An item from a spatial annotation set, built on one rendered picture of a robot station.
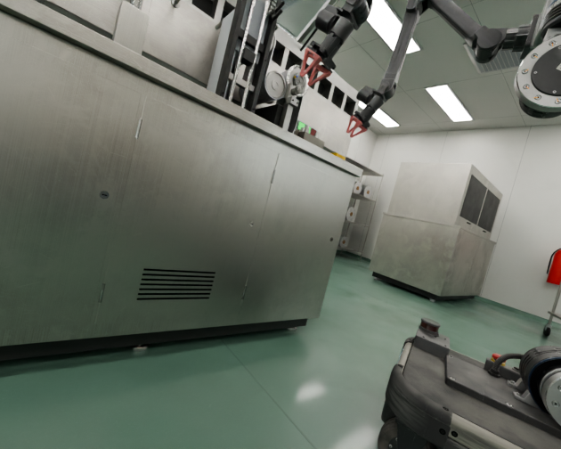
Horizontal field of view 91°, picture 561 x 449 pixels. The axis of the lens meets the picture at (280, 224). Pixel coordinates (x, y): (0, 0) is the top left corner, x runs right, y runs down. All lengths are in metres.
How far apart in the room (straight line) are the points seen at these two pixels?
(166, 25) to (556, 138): 5.27
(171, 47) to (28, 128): 0.91
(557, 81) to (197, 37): 1.42
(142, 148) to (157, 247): 0.30
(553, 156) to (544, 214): 0.85
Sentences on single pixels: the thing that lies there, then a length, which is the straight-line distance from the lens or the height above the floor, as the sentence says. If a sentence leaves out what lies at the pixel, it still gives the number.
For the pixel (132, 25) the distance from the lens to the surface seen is 1.32.
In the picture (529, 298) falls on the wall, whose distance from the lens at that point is 5.39.
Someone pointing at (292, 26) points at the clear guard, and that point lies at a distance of 2.05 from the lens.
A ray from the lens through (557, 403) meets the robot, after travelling 1.01.
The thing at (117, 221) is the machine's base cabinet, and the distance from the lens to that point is 0.91.
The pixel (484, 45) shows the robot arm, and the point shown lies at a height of 1.40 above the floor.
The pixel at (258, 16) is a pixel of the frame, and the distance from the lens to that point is 1.37.
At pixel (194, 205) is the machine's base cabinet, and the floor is 0.54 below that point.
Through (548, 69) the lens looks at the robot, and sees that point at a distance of 1.09.
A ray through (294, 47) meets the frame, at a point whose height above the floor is 1.61.
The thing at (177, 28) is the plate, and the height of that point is 1.31.
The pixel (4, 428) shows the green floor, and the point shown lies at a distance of 0.94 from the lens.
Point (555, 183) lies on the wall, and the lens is 5.55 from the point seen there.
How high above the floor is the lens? 0.60
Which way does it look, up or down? 3 degrees down
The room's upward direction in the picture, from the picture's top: 14 degrees clockwise
